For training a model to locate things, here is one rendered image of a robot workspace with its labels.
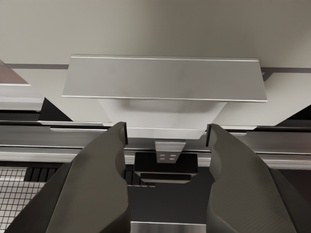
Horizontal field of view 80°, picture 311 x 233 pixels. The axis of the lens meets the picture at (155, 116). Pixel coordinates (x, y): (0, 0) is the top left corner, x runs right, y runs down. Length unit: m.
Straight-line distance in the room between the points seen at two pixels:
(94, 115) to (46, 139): 0.34
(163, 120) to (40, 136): 0.38
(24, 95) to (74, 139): 0.25
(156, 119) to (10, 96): 0.17
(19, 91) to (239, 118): 0.21
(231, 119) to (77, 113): 0.12
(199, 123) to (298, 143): 0.38
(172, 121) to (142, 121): 0.02
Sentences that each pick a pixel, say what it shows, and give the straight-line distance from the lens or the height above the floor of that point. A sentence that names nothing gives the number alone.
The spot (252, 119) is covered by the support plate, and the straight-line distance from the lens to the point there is 0.17.
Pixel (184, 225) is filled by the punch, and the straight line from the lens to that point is 0.18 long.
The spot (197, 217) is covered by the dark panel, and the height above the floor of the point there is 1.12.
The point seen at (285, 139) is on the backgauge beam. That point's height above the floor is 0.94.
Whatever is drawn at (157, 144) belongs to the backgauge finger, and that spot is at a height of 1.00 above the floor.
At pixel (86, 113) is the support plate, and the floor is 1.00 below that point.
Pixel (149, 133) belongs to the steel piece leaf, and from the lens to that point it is 0.19.
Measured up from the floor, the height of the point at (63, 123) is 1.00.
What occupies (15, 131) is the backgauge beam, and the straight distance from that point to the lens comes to 0.54.
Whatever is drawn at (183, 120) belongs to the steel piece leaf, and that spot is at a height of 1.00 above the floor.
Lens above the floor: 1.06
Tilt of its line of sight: 22 degrees down
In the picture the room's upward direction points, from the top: 178 degrees counter-clockwise
